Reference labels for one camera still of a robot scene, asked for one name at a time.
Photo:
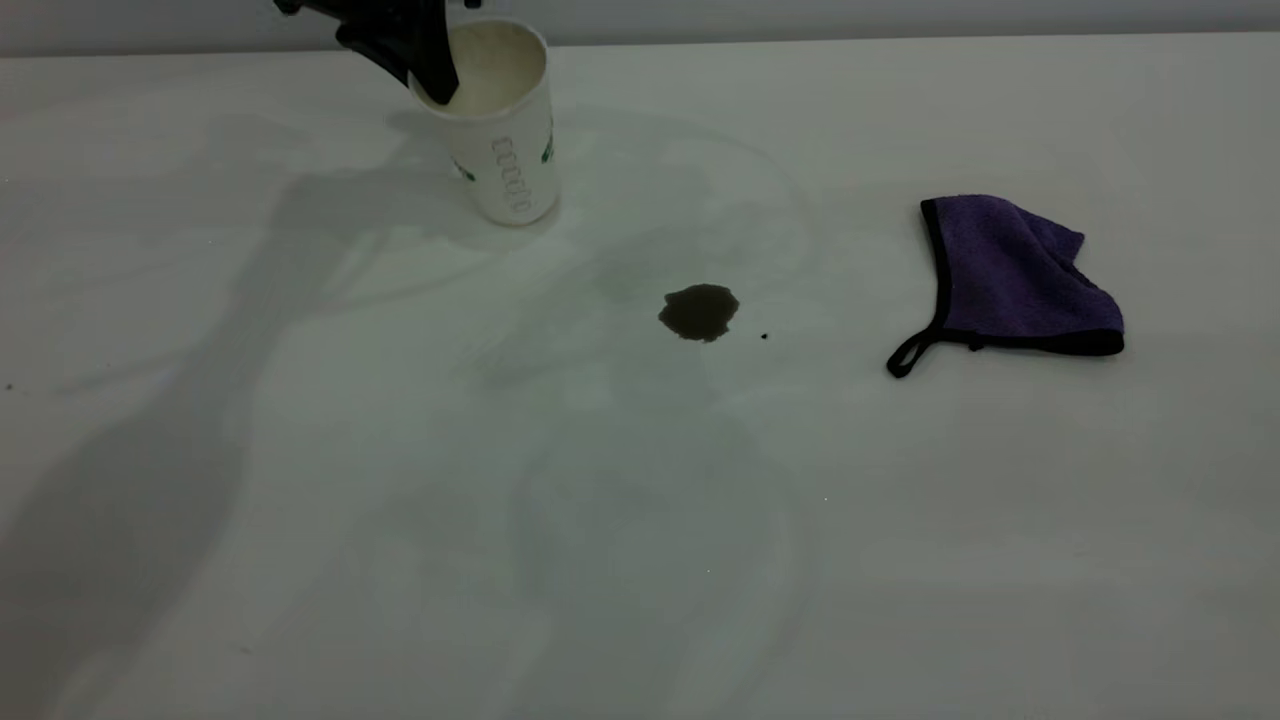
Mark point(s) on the dark coffee spill puddle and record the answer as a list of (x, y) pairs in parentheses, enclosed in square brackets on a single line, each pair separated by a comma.
[(698, 312)]

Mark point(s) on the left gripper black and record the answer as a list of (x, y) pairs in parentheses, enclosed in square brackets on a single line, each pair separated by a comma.
[(380, 10)]

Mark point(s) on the white paper cup green logo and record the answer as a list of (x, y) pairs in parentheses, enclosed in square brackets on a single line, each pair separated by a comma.
[(510, 150)]

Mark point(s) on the purple cloth with black trim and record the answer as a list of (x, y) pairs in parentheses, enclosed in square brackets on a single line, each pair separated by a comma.
[(1010, 275)]

